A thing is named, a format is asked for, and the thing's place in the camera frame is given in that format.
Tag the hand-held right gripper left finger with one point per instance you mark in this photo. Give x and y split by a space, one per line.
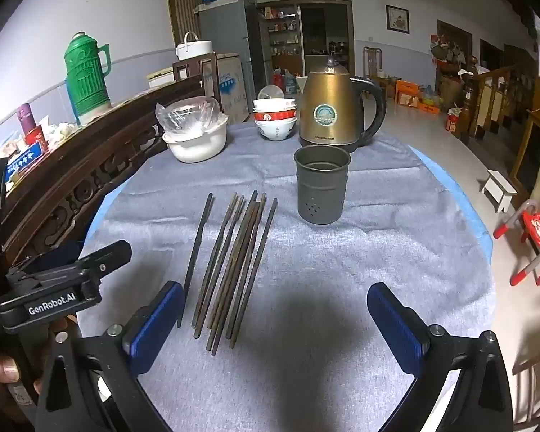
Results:
157 319

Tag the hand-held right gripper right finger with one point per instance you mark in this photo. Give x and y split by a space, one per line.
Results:
396 324

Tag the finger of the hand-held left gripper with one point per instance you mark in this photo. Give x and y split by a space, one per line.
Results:
110 256

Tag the row of dark chopsticks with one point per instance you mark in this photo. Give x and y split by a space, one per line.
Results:
240 252

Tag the grey metal chopstick holder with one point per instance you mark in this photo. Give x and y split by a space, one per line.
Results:
321 189

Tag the person's left hand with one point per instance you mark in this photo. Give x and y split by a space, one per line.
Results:
0 369

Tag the grey tablecloth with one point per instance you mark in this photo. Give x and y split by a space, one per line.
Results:
342 270

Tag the carved dark wooden sideboard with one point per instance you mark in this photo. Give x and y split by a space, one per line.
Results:
94 175

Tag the blue box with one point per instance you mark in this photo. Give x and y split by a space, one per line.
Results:
24 158

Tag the white crumpled plastic bags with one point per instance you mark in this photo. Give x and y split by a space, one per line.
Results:
60 131

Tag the blue table cover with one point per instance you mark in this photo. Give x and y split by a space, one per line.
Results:
459 202

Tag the white ceramic pot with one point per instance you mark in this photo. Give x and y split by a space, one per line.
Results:
198 146

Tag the red box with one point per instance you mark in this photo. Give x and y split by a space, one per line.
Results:
33 137

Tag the clear plastic bag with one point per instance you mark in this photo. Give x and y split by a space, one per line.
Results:
189 114

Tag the purple bottle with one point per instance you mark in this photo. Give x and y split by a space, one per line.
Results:
24 117

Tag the small white stool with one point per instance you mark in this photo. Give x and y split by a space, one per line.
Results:
499 191

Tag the green thermos flask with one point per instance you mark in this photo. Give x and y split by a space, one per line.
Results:
87 81

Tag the beige box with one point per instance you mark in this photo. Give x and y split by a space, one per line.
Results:
159 78

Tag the cardboard box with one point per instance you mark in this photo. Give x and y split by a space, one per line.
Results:
227 87

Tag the white red-banded bowl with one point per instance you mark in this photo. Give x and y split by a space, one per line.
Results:
275 130
274 104
274 116

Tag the gold electric kettle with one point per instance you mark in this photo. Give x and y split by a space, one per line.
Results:
333 108

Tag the translucent round ball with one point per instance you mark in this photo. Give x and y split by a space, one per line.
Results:
271 92

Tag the orange boxes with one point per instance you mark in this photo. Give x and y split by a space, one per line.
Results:
407 92

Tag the wooden stair railing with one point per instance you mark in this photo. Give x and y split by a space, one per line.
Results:
490 99

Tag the grey refrigerator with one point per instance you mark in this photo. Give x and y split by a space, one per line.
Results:
234 40

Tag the wooden chair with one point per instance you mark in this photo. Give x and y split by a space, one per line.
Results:
372 60

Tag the wooden display shelf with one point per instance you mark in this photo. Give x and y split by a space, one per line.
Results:
281 40

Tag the dark wooden chair frame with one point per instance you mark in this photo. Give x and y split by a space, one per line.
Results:
184 69

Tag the framed wall picture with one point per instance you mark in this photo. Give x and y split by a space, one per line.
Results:
397 19

